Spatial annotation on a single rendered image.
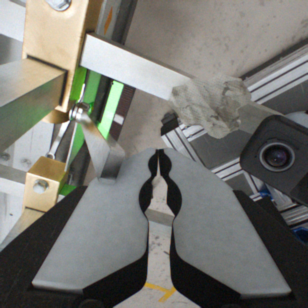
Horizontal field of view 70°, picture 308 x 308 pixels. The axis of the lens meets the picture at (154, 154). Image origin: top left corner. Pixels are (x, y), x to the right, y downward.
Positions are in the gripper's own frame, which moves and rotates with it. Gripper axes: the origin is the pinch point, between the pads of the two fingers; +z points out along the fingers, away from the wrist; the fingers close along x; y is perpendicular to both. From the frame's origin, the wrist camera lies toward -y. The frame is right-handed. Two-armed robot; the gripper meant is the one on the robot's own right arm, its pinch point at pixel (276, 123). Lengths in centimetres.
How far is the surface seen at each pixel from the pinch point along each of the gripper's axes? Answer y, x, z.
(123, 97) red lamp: -19.9, -8.2, 12.1
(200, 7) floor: -5, 16, 83
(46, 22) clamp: -27.5, 1.2, -4.7
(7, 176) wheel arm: -32.7, -23.5, 1.1
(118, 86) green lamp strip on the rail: -21.3, -6.7, 12.1
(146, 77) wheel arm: -17.7, -0.1, -3.7
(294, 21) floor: 35, 27, 83
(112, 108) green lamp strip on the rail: -21.2, -10.8, 12.1
